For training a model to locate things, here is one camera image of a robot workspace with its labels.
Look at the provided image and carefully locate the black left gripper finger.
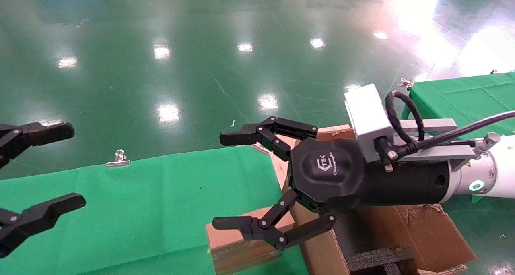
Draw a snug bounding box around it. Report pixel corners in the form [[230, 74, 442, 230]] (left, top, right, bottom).
[[0, 193, 86, 258], [0, 122, 75, 169]]

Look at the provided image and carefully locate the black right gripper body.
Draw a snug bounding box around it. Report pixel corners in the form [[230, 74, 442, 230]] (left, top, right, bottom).
[[290, 137, 451, 211]]

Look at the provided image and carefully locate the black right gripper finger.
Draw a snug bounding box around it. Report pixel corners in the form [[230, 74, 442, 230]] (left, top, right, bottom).
[[212, 190, 336, 250], [220, 116, 318, 162]]

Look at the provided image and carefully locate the small brown cardboard box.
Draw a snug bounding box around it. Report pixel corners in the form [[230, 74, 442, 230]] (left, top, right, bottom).
[[206, 206, 296, 275]]

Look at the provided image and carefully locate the large open cardboard carton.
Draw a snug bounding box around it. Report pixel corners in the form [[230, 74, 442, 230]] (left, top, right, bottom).
[[270, 124, 477, 275]]

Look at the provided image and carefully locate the black foam insert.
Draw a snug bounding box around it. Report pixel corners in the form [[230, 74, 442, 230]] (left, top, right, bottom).
[[346, 246, 415, 275]]

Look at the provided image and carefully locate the large green table cloth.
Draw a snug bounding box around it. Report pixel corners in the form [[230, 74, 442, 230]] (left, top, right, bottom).
[[0, 145, 309, 275]]

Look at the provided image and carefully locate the green cloth with clips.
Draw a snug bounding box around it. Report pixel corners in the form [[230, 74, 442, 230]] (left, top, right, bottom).
[[402, 72, 515, 205]]

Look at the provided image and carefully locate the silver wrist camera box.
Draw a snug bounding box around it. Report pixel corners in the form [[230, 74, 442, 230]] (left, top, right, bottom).
[[344, 84, 396, 163]]

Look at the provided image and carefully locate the silver camera mount bracket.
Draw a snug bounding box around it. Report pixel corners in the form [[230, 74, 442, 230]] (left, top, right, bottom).
[[392, 119, 500, 172]]

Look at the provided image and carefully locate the black camera cable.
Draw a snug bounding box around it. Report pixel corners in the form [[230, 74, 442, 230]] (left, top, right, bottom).
[[385, 91, 515, 159]]

